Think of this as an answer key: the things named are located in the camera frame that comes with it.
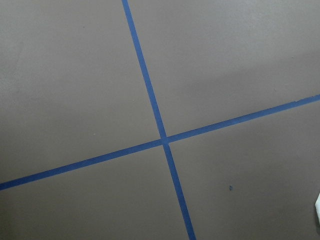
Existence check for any cream long sleeve shirt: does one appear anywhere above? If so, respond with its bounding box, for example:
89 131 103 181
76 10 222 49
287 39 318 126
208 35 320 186
314 193 320 223

